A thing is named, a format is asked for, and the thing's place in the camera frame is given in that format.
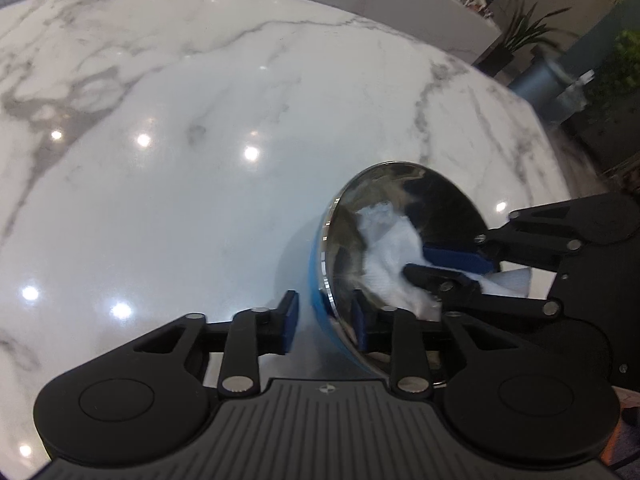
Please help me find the potted green plant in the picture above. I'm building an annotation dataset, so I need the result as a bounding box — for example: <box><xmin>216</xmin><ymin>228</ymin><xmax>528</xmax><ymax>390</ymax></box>
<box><xmin>492</xmin><ymin>0</ymin><xmax>581</xmax><ymax>81</ymax></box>

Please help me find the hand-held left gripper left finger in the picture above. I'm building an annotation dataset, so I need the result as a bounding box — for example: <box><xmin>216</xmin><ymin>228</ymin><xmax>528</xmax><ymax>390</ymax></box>
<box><xmin>135</xmin><ymin>290</ymin><xmax>301</xmax><ymax>394</ymax></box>

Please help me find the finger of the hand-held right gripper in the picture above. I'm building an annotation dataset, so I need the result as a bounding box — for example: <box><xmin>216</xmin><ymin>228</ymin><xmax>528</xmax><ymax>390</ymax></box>
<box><xmin>402</xmin><ymin>262</ymin><xmax>563</xmax><ymax>318</ymax></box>
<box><xmin>422</xmin><ymin>194</ymin><xmax>602</xmax><ymax>272</ymax></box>

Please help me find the white cloth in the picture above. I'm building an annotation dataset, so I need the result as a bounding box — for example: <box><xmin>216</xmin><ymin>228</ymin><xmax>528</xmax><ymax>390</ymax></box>
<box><xmin>357</xmin><ymin>202</ymin><xmax>533</xmax><ymax>322</ymax></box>

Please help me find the blue steel bowl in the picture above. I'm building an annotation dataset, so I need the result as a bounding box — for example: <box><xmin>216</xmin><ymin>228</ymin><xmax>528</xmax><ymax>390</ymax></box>
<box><xmin>309</xmin><ymin>161</ymin><xmax>493</xmax><ymax>392</ymax></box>

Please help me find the leafy branch plant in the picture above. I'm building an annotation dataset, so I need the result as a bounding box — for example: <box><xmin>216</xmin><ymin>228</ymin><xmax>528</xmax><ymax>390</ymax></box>
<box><xmin>585</xmin><ymin>0</ymin><xmax>640</xmax><ymax>128</ymax></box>

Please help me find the grey trash can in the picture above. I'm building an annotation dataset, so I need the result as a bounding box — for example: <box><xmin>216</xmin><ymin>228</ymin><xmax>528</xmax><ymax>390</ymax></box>
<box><xmin>510</xmin><ymin>57</ymin><xmax>571</xmax><ymax>111</ymax></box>

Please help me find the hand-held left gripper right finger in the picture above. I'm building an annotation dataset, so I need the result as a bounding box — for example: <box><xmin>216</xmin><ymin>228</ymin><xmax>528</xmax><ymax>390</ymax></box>
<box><xmin>352</xmin><ymin>290</ymin><xmax>532</xmax><ymax>395</ymax></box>

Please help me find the clear plastic bag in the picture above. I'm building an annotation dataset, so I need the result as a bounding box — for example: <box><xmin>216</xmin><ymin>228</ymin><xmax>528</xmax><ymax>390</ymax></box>
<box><xmin>550</xmin><ymin>70</ymin><xmax>597</xmax><ymax>126</ymax></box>

